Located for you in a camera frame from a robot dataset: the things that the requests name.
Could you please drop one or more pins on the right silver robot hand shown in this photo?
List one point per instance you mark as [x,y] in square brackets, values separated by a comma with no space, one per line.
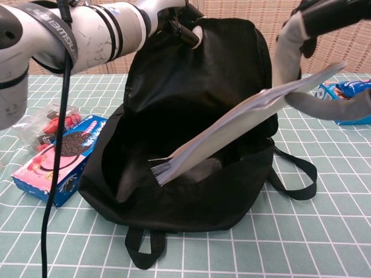
[287,49]

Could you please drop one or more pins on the white book yellow stripe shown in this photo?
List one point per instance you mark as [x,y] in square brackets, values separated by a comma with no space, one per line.
[226,130]

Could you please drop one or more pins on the black backpack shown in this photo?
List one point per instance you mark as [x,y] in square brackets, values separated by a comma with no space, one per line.
[179,199]

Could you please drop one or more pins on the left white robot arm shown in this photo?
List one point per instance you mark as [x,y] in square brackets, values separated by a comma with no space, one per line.
[87,32]

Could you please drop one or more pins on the blue cookie box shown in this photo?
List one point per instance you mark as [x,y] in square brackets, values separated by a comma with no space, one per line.
[330,88]

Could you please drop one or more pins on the bamboo folding screen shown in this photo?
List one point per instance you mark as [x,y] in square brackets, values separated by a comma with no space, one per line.
[237,8]

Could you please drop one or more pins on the green checked tablecloth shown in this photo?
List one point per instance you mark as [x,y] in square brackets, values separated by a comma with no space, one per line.
[290,237]

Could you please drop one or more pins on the clear red candy pack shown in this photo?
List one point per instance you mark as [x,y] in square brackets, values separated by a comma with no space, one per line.
[34,127]

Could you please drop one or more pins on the pink cookie box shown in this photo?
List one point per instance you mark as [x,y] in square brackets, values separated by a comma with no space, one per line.
[37,171]

